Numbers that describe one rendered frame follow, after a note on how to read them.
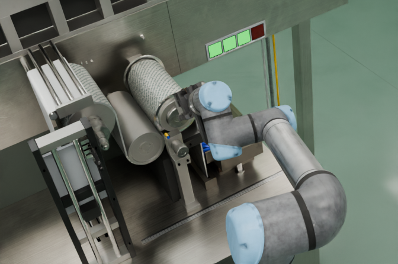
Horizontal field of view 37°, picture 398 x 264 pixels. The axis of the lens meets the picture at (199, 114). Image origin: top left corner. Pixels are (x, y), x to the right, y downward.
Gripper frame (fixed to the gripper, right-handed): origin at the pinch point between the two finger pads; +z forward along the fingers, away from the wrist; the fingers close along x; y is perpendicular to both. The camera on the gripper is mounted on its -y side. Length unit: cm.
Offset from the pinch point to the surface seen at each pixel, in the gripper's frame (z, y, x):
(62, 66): 6.8, 28.1, 26.8
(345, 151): 130, -57, -109
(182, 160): 6.8, -12.1, 5.2
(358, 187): 110, -73, -98
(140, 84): 13.2, 14.8, 6.2
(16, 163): 42, 8, 51
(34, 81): 5.4, 26.9, 35.9
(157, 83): 7.6, 12.6, 2.6
